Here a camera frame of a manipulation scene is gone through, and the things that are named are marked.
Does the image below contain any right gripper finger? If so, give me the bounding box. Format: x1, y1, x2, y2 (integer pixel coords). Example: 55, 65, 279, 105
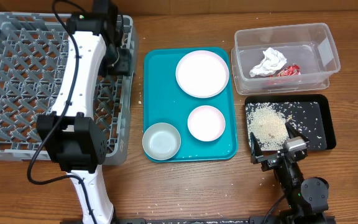
250, 132, 264, 164
285, 122, 309, 142

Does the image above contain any white rice bowl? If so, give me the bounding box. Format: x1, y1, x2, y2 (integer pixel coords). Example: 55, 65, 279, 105
187, 105, 226, 142

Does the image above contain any red snack wrapper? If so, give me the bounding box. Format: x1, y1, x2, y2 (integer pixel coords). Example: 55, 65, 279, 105
264, 64, 301, 86

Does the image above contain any white napkin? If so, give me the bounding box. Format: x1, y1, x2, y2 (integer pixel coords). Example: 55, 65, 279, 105
249, 47, 287, 78

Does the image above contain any large white plate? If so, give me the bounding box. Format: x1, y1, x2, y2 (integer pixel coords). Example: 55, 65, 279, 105
175, 50, 229, 98

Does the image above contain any grey metal bowl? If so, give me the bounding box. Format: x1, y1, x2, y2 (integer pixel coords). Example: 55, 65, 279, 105
142, 123, 181, 161

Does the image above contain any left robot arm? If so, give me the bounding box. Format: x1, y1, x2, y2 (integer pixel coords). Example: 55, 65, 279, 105
27, 1, 132, 223

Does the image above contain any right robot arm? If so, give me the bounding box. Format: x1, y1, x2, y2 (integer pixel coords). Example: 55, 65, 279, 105
250, 123, 336, 224

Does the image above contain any pile of rice grains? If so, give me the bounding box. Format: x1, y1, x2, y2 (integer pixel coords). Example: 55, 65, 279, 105
246, 102, 323, 151

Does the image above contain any black plastic tray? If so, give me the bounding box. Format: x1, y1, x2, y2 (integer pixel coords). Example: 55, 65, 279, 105
245, 94, 336, 151

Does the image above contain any teal plastic tray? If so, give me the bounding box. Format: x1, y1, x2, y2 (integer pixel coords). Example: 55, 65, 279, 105
143, 48, 239, 162

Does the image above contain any clear plastic bin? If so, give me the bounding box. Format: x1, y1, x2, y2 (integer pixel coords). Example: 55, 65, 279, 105
231, 23, 341, 95

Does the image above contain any grey plastic dish rack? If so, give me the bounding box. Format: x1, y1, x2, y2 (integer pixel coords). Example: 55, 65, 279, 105
0, 12, 139, 166

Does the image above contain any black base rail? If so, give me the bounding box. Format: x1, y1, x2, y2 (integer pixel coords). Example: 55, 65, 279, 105
113, 215, 337, 224

